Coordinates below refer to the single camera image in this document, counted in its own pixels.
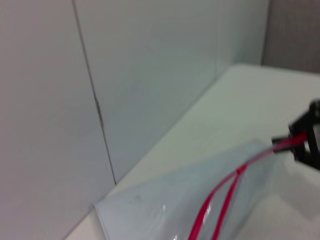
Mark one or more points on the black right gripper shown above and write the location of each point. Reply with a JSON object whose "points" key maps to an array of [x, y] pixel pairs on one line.
{"points": [[313, 140]]}

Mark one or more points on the clear red-zip document bag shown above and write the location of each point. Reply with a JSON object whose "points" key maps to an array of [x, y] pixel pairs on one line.
{"points": [[175, 200]]}

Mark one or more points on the red zipper slider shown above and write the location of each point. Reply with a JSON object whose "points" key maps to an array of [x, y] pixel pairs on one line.
{"points": [[239, 171]]}

